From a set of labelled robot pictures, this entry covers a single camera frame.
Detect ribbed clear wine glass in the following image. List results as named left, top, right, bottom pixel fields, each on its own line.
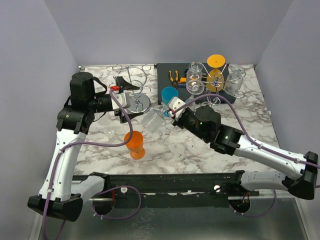
left=186, top=62, right=203, bottom=83

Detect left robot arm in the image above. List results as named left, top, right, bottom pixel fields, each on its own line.
left=27, top=72, right=139, bottom=222

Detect clear stemmed glass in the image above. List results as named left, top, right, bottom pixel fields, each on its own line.
left=185, top=79, right=205, bottom=103

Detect orange plastic goblet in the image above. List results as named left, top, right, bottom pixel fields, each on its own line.
left=126, top=130, right=145, bottom=160

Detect dark grey tool tray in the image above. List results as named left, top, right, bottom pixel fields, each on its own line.
left=154, top=63, right=236, bottom=105

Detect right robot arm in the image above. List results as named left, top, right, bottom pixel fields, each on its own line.
left=170, top=106, right=318, bottom=200

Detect clear glass with reflection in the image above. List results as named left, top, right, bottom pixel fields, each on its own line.
left=223, top=65, right=246, bottom=99

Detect round ring chrome glass rack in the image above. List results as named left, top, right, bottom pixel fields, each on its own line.
left=113, top=65, right=151, bottom=114

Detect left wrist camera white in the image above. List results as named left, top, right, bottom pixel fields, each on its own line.
left=109, top=85, right=131, bottom=111

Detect orange utility knife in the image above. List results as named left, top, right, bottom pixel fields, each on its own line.
left=178, top=77, right=187, bottom=84

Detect blue plastic goblet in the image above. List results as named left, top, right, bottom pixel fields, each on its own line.
left=161, top=86, right=179, bottom=117

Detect aluminium extrusion frame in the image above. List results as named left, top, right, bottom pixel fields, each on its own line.
left=27, top=66, right=85, bottom=240

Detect black front mounting rail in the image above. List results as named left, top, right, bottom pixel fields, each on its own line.
left=82, top=171, right=288, bottom=208

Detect scroll arm chrome glass rack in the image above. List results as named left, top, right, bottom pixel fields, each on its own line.
left=186, top=54, right=246, bottom=101

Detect yellow plastic goblet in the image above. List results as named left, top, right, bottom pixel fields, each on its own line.
left=206, top=54, right=226, bottom=94

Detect yellow handled pliers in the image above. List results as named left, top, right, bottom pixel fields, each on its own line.
left=169, top=70, right=179, bottom=89

